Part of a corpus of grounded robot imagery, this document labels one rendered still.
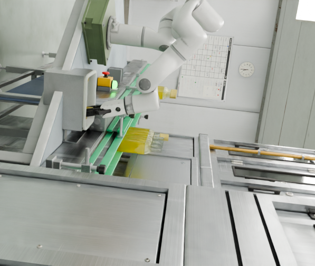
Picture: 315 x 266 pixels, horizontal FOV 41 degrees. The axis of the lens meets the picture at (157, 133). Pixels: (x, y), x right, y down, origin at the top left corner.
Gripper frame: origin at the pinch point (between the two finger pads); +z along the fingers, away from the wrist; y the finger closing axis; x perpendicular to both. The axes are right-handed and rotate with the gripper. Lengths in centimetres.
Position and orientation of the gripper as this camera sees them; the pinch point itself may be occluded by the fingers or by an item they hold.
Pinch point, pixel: (90, 111)
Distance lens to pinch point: 172.9
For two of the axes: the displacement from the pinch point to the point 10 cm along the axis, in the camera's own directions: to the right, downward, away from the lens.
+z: -9.8, 1.4, 1.3
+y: 0.8, -3.1, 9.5
